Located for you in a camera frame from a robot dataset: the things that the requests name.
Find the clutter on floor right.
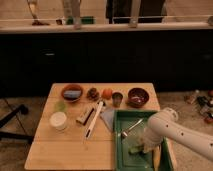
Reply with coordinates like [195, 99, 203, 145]
[184, 90, 213, 124]

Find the green round lid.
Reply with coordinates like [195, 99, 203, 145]
[54, 101, 66, 112]

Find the white handled knife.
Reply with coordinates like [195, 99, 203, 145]
[85, 101, 104, 139]

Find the green plastic tray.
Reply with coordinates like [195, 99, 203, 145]
[113, 109, 175, 171]

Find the dark red bowl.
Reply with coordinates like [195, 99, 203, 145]
[127, 88, 149, 108]

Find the yellow wooden utensil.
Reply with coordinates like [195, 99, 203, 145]
[153, 146, 161, 171]

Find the small metal cup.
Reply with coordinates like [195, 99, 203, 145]
[112, 92, 123, 107]

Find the white cylindrical cup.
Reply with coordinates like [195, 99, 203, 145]
[49, 112, 67, 130]

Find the brown wooden block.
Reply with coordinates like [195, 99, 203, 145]
[76, 107, 95, 125]

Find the black chair base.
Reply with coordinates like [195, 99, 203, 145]
[0, 99, 34, 144]

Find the brown pine cone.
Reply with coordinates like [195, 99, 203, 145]
[87, 88, 100, 101]

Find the orange fruit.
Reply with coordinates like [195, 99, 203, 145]
[102, 88, 112, 100]

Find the metal spoon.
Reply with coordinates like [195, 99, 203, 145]
[121, 119, 143, 139]

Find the grey folded cloth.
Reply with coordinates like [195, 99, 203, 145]
[100, 108, 115, 131]

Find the orange bowl with blue sponge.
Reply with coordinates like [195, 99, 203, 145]
[61, 84, 83, 103]

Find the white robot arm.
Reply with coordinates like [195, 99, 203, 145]
[142, 107, 213, 161]

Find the green pepper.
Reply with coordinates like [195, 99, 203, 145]
[128, 145, 144, 154]

